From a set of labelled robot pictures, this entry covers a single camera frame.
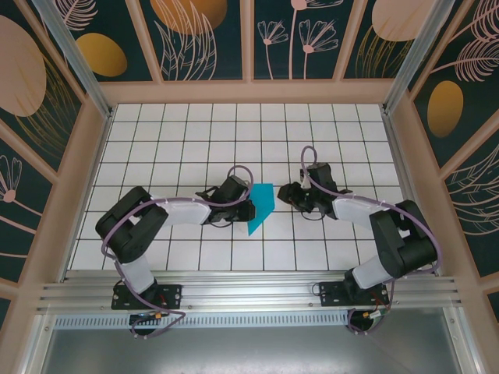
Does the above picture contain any aluminium corner post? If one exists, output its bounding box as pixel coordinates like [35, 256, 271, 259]
[382, 0, 455, 116]
[33, 0, 115, 120]

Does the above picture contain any grey metal panel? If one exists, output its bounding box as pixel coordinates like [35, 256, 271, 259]
[34, 326, 472, 374]

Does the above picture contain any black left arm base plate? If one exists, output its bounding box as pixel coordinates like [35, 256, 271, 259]
[111, 282, 183, 312]

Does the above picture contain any blue paper sheet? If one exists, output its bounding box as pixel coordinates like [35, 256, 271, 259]
[246, 182, 277, 238]

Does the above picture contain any aluminium side rail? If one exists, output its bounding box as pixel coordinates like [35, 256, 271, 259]
[384, 111, 437, 276]

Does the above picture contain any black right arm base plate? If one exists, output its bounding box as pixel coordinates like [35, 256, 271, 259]
[317, 280, 390, 309]

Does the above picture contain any aluminium mounting rail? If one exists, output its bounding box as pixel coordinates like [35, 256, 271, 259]
[37, 270, 463, 312]

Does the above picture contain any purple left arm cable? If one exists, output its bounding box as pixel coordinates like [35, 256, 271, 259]
[101, 164, 257, 339]

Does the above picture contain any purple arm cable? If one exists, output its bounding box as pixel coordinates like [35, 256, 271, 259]
[101, 164, 257, 339]
[300, 146, 444, 337]

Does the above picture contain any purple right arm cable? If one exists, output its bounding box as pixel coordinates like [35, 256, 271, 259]
[300, 146, 444, 337]

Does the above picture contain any slotted grey cable duct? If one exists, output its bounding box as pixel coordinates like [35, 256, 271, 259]
[54, 311, 352, 328]

